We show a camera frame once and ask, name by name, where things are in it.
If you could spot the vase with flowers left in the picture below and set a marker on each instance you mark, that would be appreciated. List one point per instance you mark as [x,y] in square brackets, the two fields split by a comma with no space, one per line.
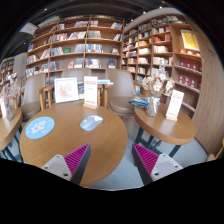
[10,91]

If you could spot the white floral picture card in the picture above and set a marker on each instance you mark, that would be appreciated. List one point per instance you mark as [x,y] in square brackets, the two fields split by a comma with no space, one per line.
[66,90]

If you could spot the brown armchair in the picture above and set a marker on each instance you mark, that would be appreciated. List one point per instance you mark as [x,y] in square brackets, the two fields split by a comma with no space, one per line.
[31,102]
[121,92]

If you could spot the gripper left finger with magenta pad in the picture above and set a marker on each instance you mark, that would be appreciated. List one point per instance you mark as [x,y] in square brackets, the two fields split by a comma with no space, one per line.
[70,167]

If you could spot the white sign in wooden stand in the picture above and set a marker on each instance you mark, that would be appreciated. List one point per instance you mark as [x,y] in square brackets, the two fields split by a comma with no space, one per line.
[90,91]

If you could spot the round wooden centre table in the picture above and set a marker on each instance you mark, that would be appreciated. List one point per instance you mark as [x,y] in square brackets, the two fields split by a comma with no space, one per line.
[108,140]

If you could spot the brown armchair right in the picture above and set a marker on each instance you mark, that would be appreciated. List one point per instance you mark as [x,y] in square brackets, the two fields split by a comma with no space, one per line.
[121,92]

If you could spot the round wooden table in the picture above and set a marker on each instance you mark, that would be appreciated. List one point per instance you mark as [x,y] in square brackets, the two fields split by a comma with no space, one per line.
[8,131]
[179,132]
[108,140]

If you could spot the wooden bookshelf right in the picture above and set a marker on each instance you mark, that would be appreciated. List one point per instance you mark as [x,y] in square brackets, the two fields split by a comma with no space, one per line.
[159,37]

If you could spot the round blue mouse pad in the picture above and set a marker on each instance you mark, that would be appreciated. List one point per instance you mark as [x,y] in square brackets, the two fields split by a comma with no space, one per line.
[39,127]

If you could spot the round wooden left table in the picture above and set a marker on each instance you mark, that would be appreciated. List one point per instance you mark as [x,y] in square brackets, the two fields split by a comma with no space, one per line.
[8,131]

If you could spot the wooden bookshelf centre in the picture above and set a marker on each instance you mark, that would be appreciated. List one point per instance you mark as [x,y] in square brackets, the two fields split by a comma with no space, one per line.
[88,41]

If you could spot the glass vase with dried flowers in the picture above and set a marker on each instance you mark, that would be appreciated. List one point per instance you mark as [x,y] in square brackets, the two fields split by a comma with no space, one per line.
[158,84]

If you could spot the brown armchair left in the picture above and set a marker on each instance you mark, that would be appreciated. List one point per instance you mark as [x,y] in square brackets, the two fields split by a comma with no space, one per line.
[31,102]

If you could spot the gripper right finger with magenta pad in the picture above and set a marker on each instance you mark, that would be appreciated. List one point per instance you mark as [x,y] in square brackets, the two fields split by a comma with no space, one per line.
[152,166]

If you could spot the stack of books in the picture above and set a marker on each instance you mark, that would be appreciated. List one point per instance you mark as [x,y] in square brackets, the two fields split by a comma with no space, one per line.
[139,101]

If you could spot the wooden chair behind table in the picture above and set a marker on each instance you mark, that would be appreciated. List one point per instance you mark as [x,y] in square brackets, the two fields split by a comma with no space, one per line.
[79,74]

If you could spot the wooden bookshelf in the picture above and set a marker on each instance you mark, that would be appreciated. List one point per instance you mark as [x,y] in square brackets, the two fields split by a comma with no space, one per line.
[159,37]
[88,41]

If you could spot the white sign on right table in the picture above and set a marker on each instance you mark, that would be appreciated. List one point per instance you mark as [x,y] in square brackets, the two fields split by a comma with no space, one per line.
[174,105]

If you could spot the yellow framed picture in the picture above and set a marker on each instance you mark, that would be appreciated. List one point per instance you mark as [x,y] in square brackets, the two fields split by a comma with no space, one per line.
[189,40]

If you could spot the round wooden right table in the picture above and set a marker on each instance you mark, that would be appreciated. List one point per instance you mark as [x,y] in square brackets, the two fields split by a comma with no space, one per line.
[179,132]

